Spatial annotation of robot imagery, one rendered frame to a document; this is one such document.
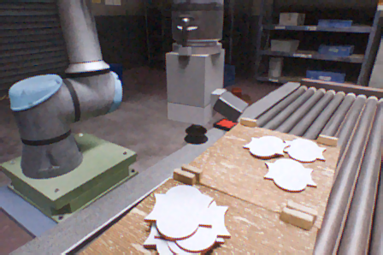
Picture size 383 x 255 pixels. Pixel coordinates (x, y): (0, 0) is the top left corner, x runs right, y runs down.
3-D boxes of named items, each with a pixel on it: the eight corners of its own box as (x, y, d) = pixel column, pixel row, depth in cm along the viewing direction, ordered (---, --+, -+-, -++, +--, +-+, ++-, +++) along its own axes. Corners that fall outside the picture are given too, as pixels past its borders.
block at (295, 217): (279, 220, 53) (280, 210, 52) (281, 215, 54) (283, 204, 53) (310, 232, 50) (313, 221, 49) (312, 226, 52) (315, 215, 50)
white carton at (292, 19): (278, 25, 481) (280, 12, 472) (285, 25, 499) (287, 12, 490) (297, 26, 457) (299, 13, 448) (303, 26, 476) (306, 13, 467)
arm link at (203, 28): (230, 10, 39) (210, 10, 32) (228, 42, 41) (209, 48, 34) (185, 10, 42) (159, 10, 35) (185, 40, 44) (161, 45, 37)
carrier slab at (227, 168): (176, 178, 69) (176, 173, 68) (238, 126, 100) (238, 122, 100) (319, 234, 52) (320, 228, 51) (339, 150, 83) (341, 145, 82)
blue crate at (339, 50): (316, 54, 456) (318, 44, 449) (323, 52, 482) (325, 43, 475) (348, 57, 426) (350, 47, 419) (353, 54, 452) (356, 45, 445)
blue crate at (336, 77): (304, 82, 474) (306, 70, 465) (306, 78, 508) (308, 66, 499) (342, 86, 449) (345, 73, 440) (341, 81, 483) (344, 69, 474)
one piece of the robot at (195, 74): (244, 28, 31) (234, 148, 38) (259, 25, 39) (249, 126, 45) (158, 26, 36) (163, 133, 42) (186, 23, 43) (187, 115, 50)
